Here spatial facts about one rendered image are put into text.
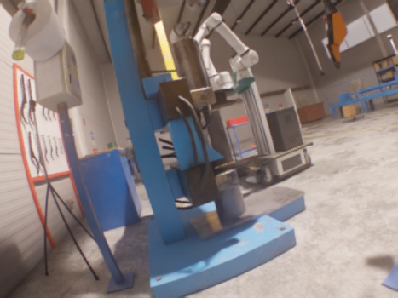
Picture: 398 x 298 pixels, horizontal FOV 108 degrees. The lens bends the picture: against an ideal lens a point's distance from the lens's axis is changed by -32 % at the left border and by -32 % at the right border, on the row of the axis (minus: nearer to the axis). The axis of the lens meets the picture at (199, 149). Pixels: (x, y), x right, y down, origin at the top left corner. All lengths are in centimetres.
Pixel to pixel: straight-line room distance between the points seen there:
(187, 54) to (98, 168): 168
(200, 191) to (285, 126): 184
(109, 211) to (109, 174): 45
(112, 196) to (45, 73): 172
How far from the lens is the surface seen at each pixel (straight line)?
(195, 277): 111
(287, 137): 273
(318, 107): 1437
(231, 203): 147
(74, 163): 128
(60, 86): 123
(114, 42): 160
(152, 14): 187
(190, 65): 149
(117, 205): 260
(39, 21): 117
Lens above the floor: 73
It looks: 2 degrees down
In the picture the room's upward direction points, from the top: 16 degrees counter-clockwise
